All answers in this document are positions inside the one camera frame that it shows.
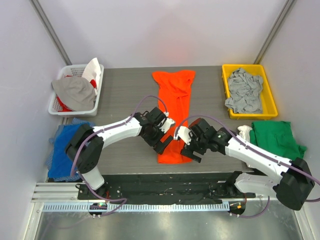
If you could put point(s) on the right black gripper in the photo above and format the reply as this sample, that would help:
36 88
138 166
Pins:
193 149

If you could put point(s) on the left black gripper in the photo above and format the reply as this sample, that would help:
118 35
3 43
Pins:
158 142

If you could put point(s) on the orange t shirt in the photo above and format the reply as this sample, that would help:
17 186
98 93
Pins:
175 89

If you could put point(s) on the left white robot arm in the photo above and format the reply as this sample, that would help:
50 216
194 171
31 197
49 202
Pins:
87 143

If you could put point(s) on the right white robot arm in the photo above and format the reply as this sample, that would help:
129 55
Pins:
289 181

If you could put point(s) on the white folded t shirt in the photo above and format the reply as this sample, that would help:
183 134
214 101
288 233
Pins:
245 132

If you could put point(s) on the grey shirt in yellow bin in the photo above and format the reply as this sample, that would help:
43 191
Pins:
244 92

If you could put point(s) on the blue white checkered cloth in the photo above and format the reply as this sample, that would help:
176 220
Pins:
53 137

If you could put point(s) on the green folded t shirt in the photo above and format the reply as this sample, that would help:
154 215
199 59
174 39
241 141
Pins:
277 138

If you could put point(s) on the beige grey shirt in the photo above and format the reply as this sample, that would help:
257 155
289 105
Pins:
77 93

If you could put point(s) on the white cloth in basket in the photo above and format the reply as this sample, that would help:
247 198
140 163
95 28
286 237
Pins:
93 71

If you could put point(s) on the red cloth in basket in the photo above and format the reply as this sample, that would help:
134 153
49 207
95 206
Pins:
64 108

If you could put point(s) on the white plastic basket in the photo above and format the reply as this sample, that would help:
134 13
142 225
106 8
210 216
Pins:
75 70

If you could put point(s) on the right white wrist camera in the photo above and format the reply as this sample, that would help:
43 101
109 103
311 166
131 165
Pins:
183 133

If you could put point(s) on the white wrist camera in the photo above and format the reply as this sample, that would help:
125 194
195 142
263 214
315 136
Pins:
166 123
183 133

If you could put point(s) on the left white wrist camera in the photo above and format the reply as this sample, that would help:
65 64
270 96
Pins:
166 123

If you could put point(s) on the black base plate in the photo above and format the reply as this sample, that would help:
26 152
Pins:
169 189

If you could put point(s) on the slotted cable duct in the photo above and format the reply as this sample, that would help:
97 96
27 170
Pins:
95 207

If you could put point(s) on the aluminium rail frame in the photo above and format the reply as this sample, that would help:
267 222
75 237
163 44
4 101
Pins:
264 219

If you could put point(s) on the right corner metal post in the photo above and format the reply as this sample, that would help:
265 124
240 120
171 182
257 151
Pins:
275 29

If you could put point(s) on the corner metal post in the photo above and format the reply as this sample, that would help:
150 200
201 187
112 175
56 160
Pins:
50 31
275 29

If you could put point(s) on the left corner metal post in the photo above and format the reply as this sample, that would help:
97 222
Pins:
50 31

